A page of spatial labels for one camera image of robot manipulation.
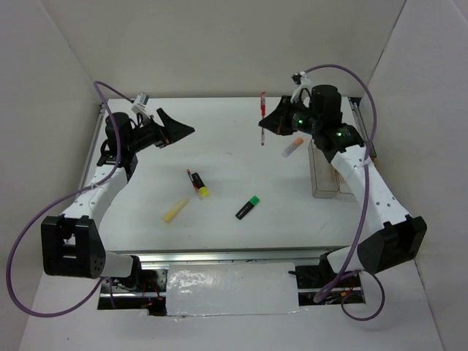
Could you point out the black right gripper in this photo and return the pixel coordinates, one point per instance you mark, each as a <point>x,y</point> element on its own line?
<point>277,121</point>

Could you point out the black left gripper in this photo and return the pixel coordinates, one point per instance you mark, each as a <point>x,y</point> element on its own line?
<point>172,131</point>

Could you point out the red gel pen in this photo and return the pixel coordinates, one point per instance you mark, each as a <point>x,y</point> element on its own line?
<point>263,114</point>

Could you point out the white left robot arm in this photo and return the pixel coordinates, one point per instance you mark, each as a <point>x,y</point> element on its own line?
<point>71,243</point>

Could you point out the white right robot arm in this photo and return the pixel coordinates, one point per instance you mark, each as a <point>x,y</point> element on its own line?
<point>395,235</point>

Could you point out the orange-capped grey marker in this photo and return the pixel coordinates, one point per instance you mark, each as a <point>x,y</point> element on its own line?
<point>293,146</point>

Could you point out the red pen under highlighter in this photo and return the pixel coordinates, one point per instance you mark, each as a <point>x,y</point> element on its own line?
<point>192,181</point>

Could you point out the black yellow-capped highlighter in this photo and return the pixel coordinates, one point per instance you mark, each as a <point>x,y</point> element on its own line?
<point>200,186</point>

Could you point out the clear compartment organizer box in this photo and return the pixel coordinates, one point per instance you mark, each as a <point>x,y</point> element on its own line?
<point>327,183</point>

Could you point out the black green-capped highlighter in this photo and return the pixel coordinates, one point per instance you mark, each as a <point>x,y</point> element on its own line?
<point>248,206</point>

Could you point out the pale yellow highlighter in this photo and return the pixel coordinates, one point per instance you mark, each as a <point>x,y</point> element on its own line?
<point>175,210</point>

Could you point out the white foil sheet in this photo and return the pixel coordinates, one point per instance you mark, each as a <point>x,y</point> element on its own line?
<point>231,289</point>

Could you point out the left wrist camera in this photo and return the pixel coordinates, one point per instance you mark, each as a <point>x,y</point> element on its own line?
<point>139,103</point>

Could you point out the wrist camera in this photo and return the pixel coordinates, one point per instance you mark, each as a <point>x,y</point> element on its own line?
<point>302,82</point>
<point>139,103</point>

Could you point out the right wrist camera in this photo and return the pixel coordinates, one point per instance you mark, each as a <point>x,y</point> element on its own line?
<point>302,82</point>

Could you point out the aluminium front rail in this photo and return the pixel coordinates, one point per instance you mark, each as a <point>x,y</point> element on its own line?
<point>192,256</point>

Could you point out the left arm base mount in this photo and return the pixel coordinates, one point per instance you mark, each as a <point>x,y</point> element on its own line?
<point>144,289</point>

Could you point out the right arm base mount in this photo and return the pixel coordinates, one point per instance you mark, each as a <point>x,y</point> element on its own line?
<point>311,278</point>

